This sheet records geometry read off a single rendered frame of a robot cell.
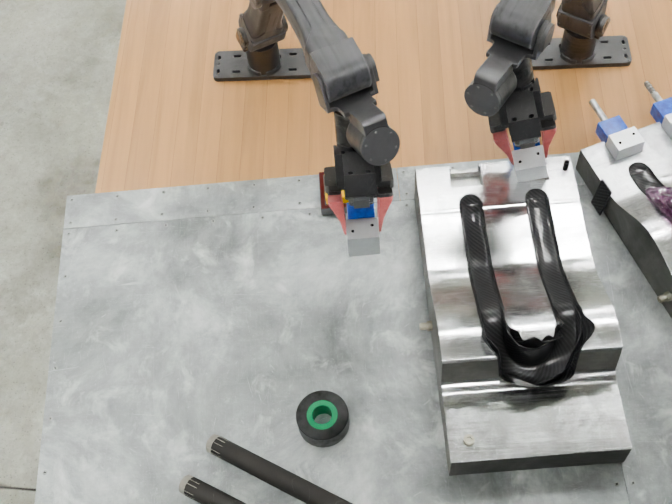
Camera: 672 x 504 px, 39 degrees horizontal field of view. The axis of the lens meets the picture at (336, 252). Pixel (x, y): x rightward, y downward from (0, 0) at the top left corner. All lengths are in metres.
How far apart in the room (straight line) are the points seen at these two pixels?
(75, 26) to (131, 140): 1.45
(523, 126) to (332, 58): 0.30
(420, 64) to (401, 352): 0.61
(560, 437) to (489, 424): 0.10
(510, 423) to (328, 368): 0.30
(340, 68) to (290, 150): 0.45
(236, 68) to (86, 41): 1.35
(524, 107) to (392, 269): 0.37
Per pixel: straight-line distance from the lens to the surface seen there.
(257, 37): 1.71
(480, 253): 1.52
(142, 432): 1.52
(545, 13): 1.40
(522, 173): 1.56
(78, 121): 2.96
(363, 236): 1.43
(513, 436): 1.41
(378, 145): 1.29
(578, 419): 1.44
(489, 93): 1.38
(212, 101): 1.84
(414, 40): 1.90
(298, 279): 1.59
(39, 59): 3.17
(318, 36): 1.35
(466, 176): 1.62
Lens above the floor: 2.18
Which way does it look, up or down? 59 degrees down
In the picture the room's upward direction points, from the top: 7 degrees counter-clockwise
